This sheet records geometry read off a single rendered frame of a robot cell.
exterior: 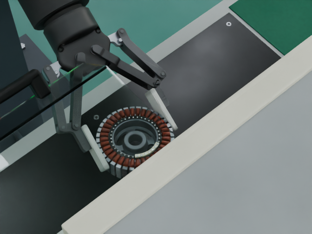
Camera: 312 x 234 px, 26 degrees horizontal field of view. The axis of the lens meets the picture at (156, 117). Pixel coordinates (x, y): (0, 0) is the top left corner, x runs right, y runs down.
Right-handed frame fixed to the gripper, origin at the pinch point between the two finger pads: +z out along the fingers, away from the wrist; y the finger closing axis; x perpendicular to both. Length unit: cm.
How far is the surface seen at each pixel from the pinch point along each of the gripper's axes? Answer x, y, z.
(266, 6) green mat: -14.5, -40.3, -9.0
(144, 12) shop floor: -108, -60, -33
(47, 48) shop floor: -113, -27, -37
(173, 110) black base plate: -10.7, -12.0, -0.7
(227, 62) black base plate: -10.8, -25.2, -3.3
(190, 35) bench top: -17.1, -24.8, -11.1
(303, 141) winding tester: 52, 6, 6
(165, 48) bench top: -17.5, -19.5, -11.1
